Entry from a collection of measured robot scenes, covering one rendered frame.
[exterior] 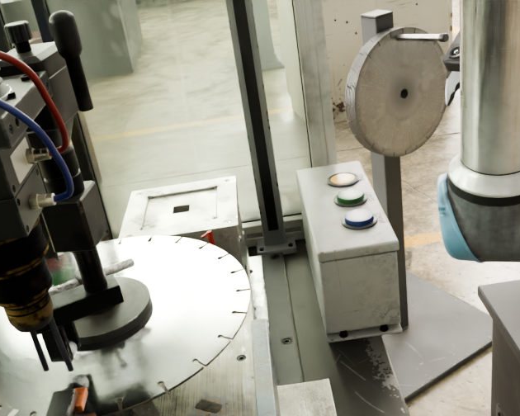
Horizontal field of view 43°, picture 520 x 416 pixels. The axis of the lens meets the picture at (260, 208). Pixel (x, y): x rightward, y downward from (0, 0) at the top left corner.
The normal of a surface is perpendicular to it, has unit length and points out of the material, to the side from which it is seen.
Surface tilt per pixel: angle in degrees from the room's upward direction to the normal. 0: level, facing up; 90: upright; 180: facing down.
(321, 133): 90
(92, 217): 90
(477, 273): 0
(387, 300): 90
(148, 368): 0
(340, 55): 90
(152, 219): 0
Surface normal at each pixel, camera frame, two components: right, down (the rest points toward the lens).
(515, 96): 0.15, 0.55
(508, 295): -0.14, -0.88
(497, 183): -0.24, -0.14
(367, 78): 0.53, 0.25
